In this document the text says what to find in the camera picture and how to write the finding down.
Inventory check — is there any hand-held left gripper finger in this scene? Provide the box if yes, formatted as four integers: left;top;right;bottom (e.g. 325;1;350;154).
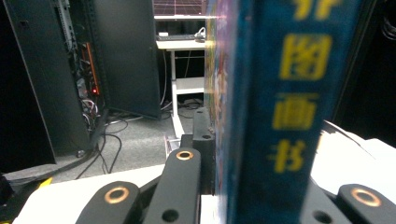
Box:
180;106;217;195

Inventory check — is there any dark keyboard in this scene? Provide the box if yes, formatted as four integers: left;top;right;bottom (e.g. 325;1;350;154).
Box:
156;33;198;42

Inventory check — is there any thin black floor cable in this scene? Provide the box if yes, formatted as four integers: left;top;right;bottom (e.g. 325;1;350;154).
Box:
76;119;124;180

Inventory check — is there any black equipment cabinet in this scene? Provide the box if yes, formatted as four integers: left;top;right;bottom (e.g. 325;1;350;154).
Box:
0;0;163;166

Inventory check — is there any white metal stand frame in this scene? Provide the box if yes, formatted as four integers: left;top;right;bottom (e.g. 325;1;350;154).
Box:
154;14;208;140

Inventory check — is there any black yellow-striped stand base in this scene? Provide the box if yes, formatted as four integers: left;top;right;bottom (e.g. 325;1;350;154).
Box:
0;173;54;218

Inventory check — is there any blue picture book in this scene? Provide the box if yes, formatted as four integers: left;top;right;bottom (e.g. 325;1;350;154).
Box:
204;0;366;224

